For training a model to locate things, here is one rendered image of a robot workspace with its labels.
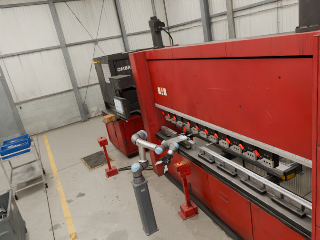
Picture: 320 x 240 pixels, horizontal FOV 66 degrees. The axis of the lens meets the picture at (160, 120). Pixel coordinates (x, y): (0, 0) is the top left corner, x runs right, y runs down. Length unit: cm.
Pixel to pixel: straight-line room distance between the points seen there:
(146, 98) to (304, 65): 286
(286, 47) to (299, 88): 29
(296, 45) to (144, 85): 280
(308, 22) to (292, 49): 18
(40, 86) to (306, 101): 886
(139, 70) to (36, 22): 625
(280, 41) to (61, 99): 872
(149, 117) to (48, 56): 615
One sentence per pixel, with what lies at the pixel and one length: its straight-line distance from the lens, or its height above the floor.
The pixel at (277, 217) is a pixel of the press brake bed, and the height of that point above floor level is 79.
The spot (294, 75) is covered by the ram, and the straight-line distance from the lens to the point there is 199.
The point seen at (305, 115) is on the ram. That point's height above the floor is 174.
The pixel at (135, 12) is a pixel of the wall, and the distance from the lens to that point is 1083.
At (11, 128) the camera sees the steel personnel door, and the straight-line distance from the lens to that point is 1000.
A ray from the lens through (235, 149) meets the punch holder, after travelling 272.
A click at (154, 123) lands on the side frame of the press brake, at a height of 106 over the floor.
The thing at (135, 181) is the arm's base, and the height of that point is 82.
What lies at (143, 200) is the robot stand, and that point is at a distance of 334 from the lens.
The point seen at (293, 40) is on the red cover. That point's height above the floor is 226.
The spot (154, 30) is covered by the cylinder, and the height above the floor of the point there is 257.
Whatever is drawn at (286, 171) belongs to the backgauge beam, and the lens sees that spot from 279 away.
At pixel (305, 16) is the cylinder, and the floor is 240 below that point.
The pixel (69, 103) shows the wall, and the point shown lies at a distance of 998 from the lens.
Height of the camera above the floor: 242
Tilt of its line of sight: 18 degrees down
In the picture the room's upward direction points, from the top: 11 degrees counter-clockwise
